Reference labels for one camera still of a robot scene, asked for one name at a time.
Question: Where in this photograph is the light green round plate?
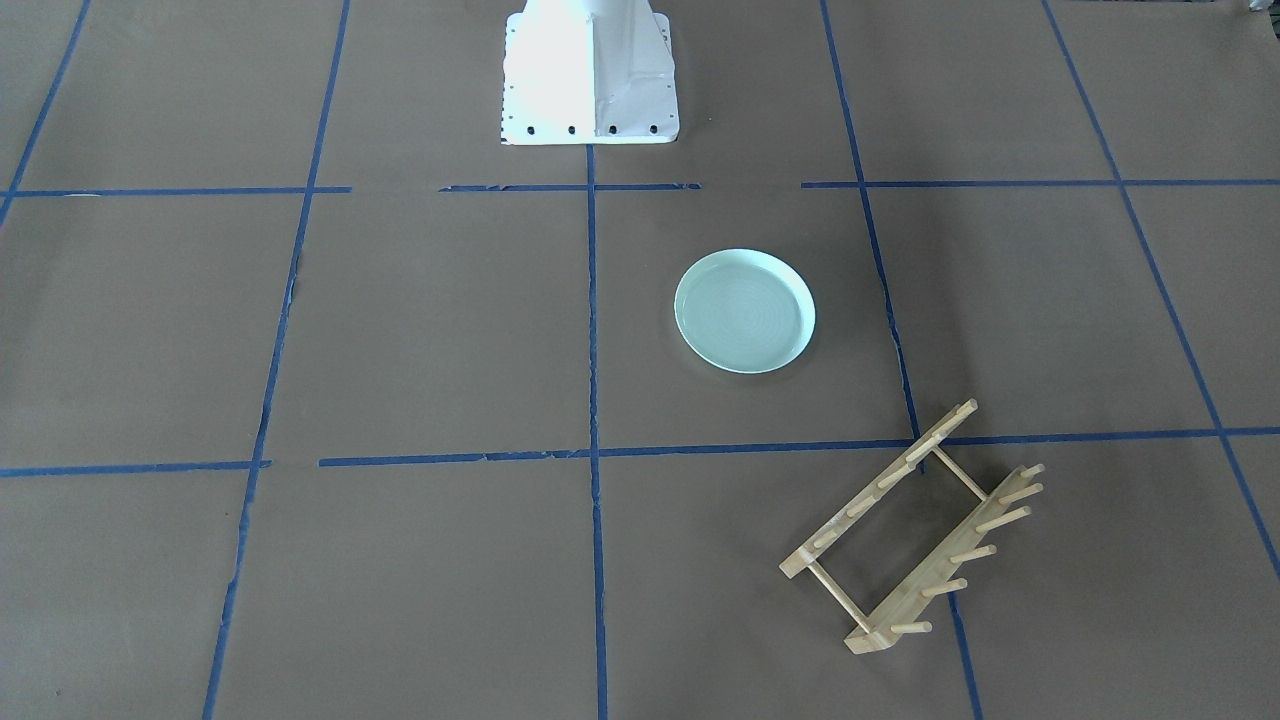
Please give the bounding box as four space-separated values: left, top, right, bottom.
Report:
673 249 817 375

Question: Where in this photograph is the wooden dish rack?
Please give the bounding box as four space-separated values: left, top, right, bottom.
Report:
780 398 1044 655

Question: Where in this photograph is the white pedestal column base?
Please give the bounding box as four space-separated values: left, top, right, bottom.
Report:
500 1 681 146

